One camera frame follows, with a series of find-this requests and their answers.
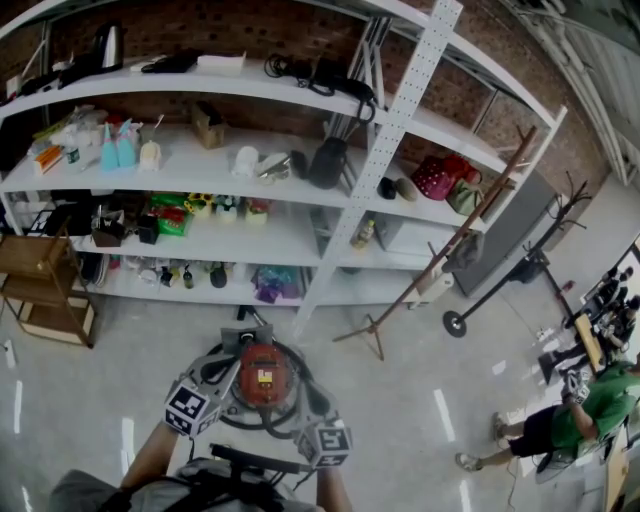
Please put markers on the black kettle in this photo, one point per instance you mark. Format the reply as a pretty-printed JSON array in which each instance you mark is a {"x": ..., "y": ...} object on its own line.
[{"x": 110, "y": 45}]

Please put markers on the person's left forearm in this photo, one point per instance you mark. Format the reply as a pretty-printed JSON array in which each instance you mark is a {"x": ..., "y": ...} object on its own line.
[{"x": 150, "y": 460}]

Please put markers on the dark glass bottle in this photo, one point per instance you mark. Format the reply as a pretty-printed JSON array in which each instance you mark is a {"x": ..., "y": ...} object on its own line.
[{"x": 188, "y": 279}]

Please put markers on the person's black chest harness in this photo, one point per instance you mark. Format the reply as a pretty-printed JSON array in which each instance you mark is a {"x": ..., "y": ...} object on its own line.
[{"x": 250, "y": 456}]

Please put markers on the white cap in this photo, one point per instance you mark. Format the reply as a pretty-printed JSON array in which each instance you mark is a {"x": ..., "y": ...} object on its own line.
[{"x": 245, "y": 161}]

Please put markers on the cream bottle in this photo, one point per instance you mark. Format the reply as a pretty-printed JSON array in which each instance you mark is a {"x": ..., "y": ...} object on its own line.
[{"x": 150, "y": 157}]

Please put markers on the white metal shelving unit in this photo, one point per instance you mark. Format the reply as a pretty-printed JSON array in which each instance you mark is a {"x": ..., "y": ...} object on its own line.
[{"x": 280, "y": 240}]

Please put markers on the person's right forearm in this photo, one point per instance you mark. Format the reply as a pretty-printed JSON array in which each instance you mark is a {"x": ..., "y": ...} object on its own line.
[{"x": 332, "y": 492}]

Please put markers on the dark brown open box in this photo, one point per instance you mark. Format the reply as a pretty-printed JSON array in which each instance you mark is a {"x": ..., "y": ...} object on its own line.
[{"x": 107, "y": 235}]

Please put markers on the grey hanging hat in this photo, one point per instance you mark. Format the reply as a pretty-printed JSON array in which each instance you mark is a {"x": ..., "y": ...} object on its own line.
[{"x": 465, "y": 250}]

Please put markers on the heap of purple teal bags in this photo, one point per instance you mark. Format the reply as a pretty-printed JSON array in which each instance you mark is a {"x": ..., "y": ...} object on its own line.
[{"x": 275, "y": 285}]

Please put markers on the wooden shelf cart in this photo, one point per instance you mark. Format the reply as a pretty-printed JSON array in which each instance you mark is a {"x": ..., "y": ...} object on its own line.
[{"x": 30, "y": 255}]

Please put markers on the black jug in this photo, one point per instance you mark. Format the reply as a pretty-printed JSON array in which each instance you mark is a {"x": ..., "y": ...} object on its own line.
[{"x": 327, "y": 165}]

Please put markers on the sunflower pot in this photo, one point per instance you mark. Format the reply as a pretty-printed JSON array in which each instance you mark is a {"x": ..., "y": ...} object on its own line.
[{"x": 200, "y": 207}]

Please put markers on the yellow drink bottle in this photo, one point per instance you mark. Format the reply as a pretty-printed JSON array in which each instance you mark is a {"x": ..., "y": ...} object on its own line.
[{"x": 362, "y": 235}]

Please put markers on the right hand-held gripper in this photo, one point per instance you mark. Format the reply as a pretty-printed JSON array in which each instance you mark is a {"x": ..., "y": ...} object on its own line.
[{"x": 332, "y": 442}]

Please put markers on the red flower pot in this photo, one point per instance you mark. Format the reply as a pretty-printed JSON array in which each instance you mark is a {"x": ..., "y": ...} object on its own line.
[{"x": 257, "y": 214}]

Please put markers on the brown wooden coat rack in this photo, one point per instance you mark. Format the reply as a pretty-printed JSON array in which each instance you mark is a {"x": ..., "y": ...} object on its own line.
[{"x": 500, "y": 180}]

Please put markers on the olive cap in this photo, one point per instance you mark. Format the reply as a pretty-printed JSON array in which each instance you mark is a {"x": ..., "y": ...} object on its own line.
[{"x": 406, "y": 190}]

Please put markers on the white trash bin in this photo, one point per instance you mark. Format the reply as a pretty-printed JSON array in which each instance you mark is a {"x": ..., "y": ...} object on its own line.
[{"x": 435, "y": 287}]

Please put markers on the orange white box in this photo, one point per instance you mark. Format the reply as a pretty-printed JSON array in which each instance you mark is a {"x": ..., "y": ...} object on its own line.
[{"x": 47, "y": 159}]

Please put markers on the brown cardboard box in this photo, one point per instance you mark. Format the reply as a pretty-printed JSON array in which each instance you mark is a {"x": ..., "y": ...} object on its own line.
[{"x": 207, "y": 127}]

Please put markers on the black cap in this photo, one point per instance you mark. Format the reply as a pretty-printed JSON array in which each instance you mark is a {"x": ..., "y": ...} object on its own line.
[{"x": 386, "y": 187}]

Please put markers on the red dotted bag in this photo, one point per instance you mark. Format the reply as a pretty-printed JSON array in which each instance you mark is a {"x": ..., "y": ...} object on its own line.
[{"x": 437, "y": 177}]

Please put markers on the black oval brush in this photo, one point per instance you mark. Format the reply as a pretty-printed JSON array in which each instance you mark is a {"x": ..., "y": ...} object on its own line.
[{"x": 218, "y": 278}]

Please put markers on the white power strip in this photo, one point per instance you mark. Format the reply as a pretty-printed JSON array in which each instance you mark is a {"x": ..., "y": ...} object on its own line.
[{"x": 10, "y": 354}]

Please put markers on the blue flower pot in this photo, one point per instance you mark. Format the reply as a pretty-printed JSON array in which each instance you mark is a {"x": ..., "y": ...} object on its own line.
[{"x": 226, "y": 212}]

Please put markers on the white flat box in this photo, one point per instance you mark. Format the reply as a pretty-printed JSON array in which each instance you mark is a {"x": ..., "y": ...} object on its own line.
[{"x": 220, "y": 62}]

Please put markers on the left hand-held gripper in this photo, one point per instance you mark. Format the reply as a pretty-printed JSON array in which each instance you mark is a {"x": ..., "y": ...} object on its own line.
[{"x": 187, "y": 407}]

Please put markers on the blue spray bottle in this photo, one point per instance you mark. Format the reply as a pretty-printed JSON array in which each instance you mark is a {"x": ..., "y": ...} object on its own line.
[
  {"x": 127, "y": 150},
  {"x": 110, "y": 152}
]

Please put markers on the red vacuum cleaner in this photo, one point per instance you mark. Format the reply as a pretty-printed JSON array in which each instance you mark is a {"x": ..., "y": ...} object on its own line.
[{"x": 265, "y": 360}]

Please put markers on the green snack bag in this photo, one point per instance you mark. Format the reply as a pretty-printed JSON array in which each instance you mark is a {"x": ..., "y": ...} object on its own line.
[{"x": 172, "y": 220}]

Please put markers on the grey refrigerator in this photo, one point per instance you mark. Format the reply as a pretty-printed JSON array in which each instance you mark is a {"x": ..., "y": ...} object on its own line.
[{"x": 510, "y": 240}]

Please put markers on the black square box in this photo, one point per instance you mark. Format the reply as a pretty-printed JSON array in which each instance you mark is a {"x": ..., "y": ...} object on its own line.
[{"x": 147, "y": 230}]

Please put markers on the white microwave oven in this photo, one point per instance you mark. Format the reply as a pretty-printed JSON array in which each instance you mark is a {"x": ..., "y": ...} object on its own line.
[{"x": 415, "y": 240}]

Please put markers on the shiny silver item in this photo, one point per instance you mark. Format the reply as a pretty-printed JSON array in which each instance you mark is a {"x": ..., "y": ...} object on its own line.
[{"x": 274, "y": 167}]

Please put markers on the black metal coat rack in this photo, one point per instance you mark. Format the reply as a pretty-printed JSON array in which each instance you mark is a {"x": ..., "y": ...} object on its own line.
[{"x": 455, "y": 324}]

